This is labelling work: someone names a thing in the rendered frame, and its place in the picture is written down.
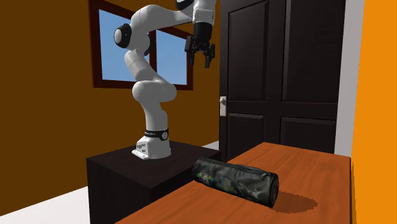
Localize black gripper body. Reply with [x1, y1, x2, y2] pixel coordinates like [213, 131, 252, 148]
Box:
[192, 21, 214, 52]

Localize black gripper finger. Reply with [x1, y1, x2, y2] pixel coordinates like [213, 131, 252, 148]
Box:
[203, 43, 216, 69]
[185, 36, 198, 66]

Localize dark panelled door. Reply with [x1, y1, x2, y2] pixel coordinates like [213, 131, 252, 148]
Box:
[218, 0, 347, 162]

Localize window with dark red frame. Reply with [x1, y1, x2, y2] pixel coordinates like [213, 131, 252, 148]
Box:
[87, 0, 194, 92]

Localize dark patterned cylindrical pencil case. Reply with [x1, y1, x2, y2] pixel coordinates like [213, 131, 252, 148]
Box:
[192, 157, 280, 209]

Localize dark robot stand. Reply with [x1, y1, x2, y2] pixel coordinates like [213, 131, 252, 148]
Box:
[86, 140, 222, 224]

